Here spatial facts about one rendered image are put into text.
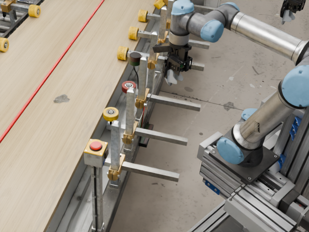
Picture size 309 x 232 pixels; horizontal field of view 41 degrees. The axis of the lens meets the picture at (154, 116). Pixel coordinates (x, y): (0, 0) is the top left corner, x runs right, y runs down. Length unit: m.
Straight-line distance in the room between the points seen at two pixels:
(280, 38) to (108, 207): 1.09
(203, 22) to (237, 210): 0.78
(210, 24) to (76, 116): 0.97
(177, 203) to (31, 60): 1.35
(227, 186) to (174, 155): 1.34
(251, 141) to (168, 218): 1.41
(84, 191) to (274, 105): 1.14
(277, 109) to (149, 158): 1.88
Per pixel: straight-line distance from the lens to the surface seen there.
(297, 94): 1.32
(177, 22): 1.49
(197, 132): 3.43
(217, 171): 1.92
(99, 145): 1.52
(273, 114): 1.43
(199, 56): 4.35
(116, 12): 3.07
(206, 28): 1.43
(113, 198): 2.03
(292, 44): 1.46
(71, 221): 2.06
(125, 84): 2.34
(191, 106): 2.31
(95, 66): 2.48
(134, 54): 2.17
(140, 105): 2.29
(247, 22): 1.51
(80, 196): 2.15
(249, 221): 1.76
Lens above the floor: 2.32
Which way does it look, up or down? 41 degrees down
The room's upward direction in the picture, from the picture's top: 6 degrees clockwise
